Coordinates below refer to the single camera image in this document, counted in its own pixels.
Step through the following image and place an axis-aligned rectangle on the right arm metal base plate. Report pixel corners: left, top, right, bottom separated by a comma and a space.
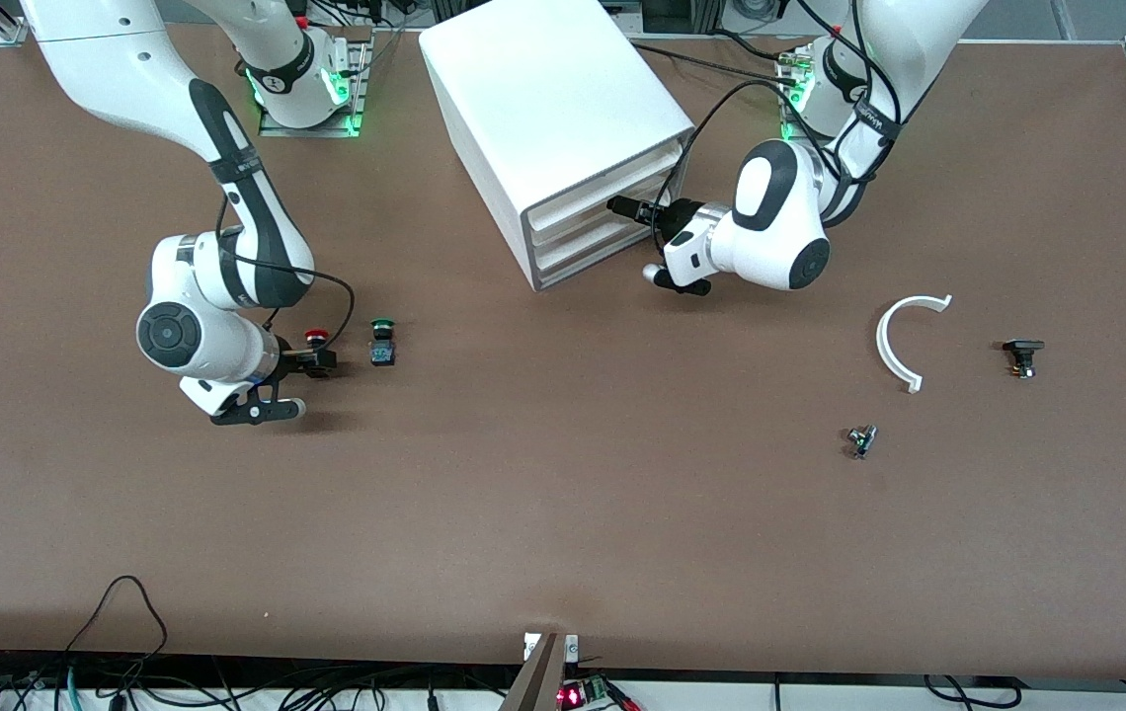
257, 28, 373, 139

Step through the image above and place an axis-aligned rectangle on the black push button switch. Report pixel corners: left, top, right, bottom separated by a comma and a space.
1003, 339, 1046, 380

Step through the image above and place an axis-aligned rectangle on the white half-ring clamp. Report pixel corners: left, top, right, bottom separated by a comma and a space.
876, 294, 954, 394

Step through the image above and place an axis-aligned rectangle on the white drawer cabinet shell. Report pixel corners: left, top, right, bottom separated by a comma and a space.
419, 0, 697, 293

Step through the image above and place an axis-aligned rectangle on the black cable behind cabinet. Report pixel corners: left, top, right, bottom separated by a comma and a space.
622, 41, 806, 76

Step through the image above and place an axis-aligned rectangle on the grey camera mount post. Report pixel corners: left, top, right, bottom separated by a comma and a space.
499, 632, 569, 711

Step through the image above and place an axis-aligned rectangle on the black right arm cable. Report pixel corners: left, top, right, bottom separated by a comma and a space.
217, 197, 357, 353

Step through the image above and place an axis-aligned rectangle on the black cable under table edge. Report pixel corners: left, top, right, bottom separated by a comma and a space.
923, 674, 1024, 710

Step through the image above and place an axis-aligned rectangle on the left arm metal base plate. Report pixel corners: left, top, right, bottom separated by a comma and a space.
775, 44, 823, 141

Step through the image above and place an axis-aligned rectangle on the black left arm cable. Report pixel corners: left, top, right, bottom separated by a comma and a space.
652, 81, 905, 253

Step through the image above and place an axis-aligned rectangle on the white cabinet drawer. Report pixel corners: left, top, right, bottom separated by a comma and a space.
528, 188, 673, 263
523, 138, 694, 240
533, 222, 665, 290

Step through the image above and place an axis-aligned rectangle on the small board with red LED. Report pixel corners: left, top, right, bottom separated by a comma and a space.
558, 676, 615, 709

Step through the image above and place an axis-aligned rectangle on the black looped table-edge cable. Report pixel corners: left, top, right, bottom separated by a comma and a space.
64, 576, 170, 655

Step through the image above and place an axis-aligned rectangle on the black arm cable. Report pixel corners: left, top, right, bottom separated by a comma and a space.
652, 81, 905, 253
217, 197, 357, 353

